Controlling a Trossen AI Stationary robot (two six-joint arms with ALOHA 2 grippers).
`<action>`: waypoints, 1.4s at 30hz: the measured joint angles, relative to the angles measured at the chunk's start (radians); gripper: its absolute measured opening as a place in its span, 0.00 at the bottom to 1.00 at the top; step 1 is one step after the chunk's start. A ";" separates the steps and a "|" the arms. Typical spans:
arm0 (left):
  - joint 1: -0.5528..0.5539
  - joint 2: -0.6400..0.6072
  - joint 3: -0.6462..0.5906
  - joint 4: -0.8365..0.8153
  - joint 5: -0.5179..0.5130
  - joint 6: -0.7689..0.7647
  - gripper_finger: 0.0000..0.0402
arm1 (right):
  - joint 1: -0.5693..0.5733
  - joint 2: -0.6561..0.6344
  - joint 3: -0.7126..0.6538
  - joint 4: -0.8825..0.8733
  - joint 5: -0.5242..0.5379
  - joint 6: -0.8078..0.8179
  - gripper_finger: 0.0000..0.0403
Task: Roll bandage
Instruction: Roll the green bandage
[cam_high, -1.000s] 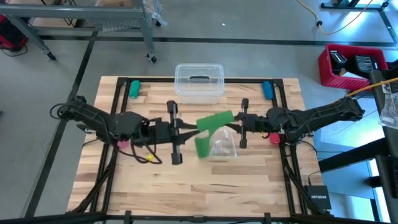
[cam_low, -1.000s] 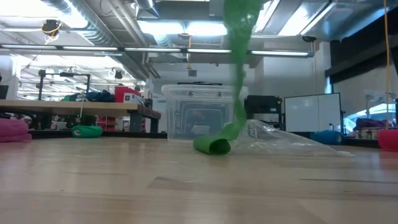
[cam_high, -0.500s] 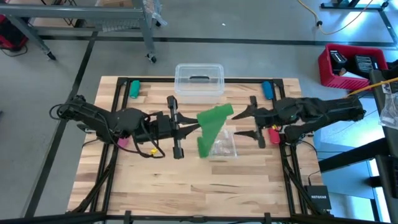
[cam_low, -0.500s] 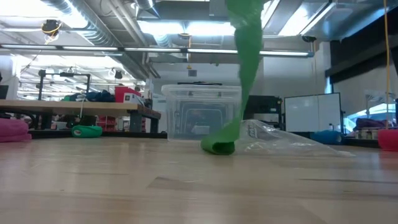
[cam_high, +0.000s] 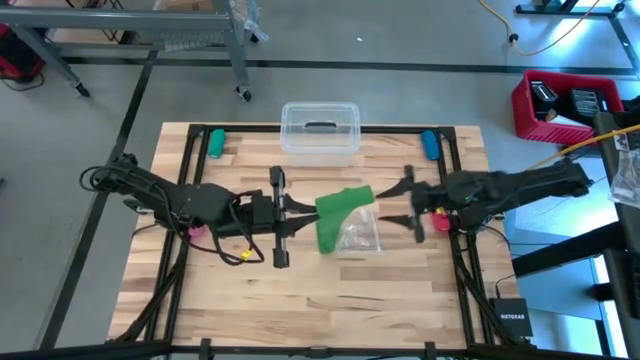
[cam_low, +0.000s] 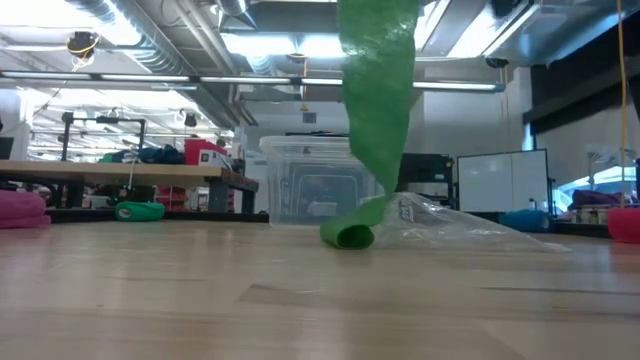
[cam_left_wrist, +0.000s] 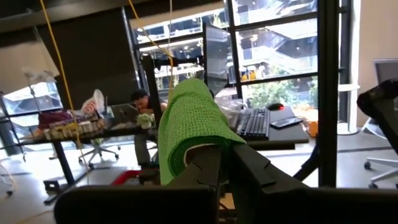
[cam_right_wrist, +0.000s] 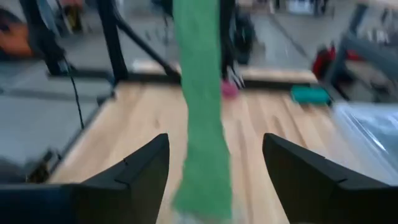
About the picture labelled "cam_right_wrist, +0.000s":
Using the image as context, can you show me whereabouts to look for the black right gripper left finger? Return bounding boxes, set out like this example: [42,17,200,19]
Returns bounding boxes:
[0,133,170,224]

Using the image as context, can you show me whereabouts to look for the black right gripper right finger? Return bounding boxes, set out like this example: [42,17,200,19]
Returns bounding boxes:
[262,133,398,224]

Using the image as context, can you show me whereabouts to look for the green elastic bandage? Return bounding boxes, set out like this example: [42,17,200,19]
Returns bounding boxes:
[171,0,234,222]

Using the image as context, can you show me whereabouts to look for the teal bandage roll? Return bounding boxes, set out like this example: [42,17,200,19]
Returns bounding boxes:
[290,85,333,106]

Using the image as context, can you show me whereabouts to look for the pink bandage roll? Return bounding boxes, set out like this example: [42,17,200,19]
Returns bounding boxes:
[220,79,240,100]

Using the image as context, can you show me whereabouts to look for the clear plastic storage box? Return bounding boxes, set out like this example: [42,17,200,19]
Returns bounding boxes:
[330,101,398,186]

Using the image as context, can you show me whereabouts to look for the red tool bag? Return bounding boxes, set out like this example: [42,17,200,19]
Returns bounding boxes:
[312,45,363,81]

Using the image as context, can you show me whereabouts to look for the grey metal table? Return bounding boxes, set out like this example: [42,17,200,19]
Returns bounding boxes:
[325,0,398,103]

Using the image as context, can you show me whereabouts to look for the orange object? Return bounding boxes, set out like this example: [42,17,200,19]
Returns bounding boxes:
[0,23,34,58]

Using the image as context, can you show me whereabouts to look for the black base cable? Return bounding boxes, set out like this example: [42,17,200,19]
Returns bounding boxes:
[63,58,85,130]

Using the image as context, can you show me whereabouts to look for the black aluminium table frame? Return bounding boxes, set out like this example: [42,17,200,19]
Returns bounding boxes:
[18,0,318,91]

